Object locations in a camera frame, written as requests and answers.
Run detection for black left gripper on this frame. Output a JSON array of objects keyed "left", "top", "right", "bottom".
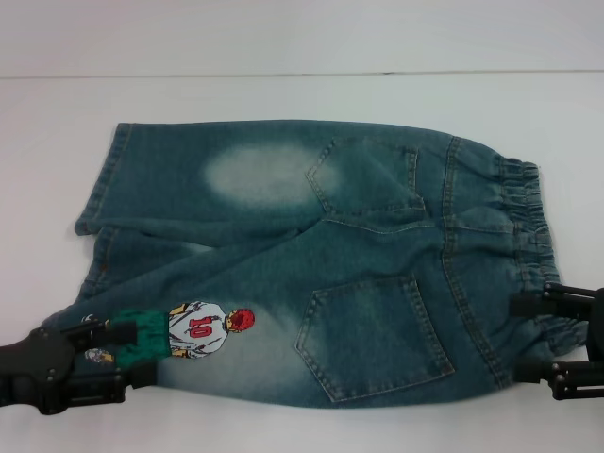
[{"left": 0, "top": 318, "right": 158, "bottom": 417}]

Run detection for blue denim shorts with patches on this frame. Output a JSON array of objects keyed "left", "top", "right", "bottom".
[{"left": 40, "top": 121, "right": 542, "bottom": 410}]

